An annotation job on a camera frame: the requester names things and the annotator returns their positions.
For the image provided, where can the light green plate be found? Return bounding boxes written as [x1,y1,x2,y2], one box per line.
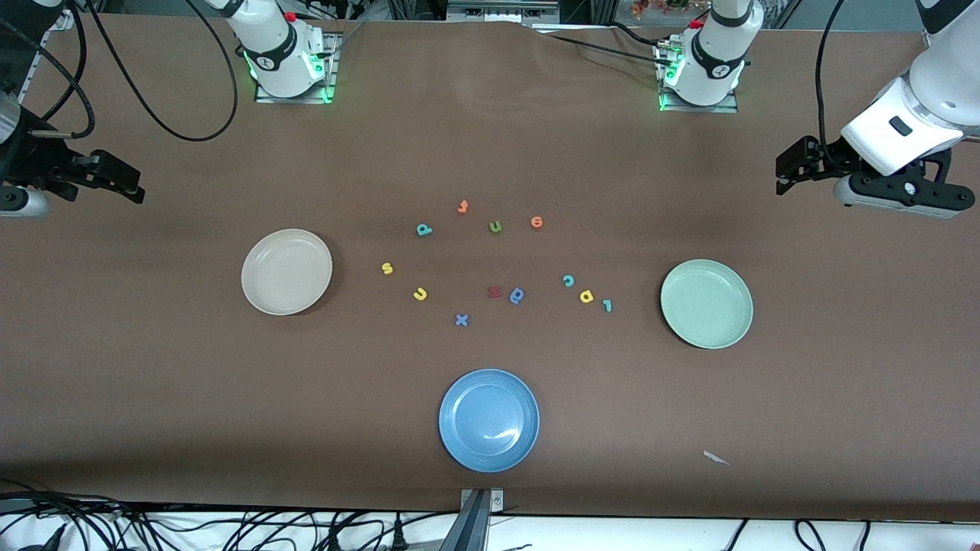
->
[660,259,754,350]

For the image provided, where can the beige brown plate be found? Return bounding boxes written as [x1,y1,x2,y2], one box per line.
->
[240,228,334,316]

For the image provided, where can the brown table cover sheet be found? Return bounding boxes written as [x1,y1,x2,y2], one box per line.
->
[0,14,980,523]

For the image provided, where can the grey metal box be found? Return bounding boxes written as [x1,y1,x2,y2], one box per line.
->
[448,0,560,24]

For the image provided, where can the blue plate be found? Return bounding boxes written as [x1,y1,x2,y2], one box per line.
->
[439,368,541,473]

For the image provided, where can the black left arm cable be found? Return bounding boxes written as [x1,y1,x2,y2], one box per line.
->
[815,0,851,154]

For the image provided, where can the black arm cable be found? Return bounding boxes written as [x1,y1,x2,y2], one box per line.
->
[815,0,851,154]
[0,0,240,143]

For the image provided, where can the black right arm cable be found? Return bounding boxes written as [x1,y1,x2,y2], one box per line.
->
[0,0,240,143]

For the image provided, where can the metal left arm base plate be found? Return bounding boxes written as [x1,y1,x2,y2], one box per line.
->
[658,42,740,114]

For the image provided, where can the aluminium frame rail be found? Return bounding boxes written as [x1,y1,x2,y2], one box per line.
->
[14,9,75,104]

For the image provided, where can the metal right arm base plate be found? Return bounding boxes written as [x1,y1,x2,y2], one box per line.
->
[255,32,338,105]

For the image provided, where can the black base cable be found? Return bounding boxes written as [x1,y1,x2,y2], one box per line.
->
[534,31,668,67]
[609,21,663,51]

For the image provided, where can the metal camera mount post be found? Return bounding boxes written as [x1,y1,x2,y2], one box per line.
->
[440,487,505,551]

